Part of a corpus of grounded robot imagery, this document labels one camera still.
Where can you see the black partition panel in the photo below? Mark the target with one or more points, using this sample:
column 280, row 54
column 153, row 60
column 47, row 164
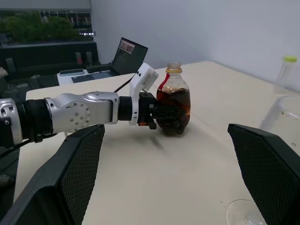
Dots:
column 47, row 54

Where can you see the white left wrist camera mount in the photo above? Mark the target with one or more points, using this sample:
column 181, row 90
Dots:
column 140, row 79

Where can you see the black laptop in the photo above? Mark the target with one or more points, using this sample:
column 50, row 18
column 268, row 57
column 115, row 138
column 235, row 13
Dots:
column 127, row 58

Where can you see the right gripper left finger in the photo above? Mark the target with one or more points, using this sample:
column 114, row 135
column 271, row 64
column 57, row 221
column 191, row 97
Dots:
column 58, row 178

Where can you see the flat grey white device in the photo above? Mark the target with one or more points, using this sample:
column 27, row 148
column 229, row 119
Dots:
column 71, row 71

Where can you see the dark soda bottle red cap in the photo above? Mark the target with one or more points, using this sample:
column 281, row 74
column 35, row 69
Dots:
column 174, row 93

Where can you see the clear tube with yellow-green cap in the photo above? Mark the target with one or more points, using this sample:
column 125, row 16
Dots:
column 284, row 75

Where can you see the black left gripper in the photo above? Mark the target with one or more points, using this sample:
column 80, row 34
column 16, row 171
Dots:
column 145, row 100

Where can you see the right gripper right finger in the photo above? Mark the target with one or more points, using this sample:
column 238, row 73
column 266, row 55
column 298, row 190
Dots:
column 272, row 168

